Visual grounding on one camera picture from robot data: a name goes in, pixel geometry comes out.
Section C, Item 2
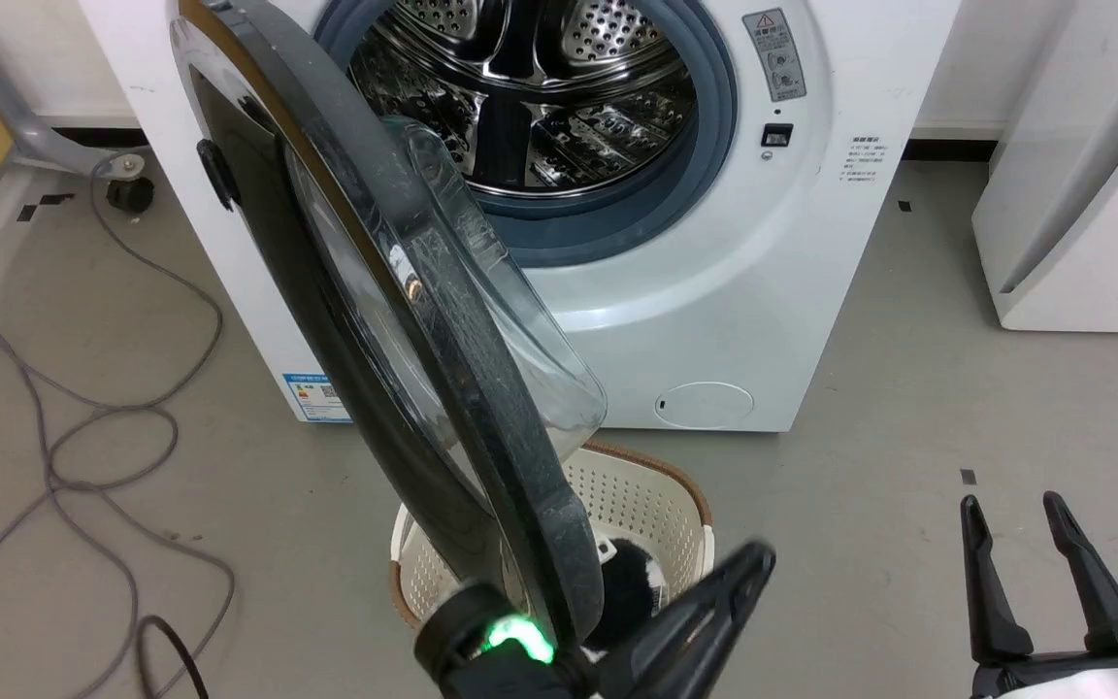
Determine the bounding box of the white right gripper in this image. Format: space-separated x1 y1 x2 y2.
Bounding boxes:
959 490 1118 699

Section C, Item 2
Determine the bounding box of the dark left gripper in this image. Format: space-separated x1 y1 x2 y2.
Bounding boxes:
412 541 777 699

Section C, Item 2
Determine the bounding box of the black round washing machine door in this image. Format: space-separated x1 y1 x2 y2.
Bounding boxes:
169 0 608 663

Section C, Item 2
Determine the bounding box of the white front-load washing machine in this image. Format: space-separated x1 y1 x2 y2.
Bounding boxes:
79 0 963 433

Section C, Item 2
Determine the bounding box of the grey-blue rubber door gasket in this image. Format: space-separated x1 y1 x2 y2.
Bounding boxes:
314 0 740 269

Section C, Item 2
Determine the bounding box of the black and white plush toy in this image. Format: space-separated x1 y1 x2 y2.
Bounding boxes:
582 537 669 651

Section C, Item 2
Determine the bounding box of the cream perforated laundry basket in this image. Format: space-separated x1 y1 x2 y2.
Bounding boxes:
389 440 715 644

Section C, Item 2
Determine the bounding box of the round white filter cover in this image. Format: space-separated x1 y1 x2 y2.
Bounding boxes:
654 381 755 430

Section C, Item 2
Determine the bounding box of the white appliance with grey lettering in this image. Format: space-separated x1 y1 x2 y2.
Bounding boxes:
970 0 1118 334

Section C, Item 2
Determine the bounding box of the blue energy label sticker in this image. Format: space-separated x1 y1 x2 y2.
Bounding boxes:
282 373 352 423

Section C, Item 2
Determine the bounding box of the perforated steel washer drum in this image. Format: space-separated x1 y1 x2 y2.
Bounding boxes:
350 0 698 200

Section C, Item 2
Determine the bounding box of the grey warning sticker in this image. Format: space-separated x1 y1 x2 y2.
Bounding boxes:
742 8 808 103

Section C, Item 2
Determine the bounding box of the black caster wheel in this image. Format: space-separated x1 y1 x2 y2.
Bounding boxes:
105 153 155 216

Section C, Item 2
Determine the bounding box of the grey stand leg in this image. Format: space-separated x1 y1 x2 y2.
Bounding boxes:
0 37 148 178

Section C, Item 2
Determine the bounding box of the black floor cable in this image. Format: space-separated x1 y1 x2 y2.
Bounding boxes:
136 616 212 699

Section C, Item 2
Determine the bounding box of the grey floor cable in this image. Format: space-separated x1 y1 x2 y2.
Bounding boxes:
0 153 236 699

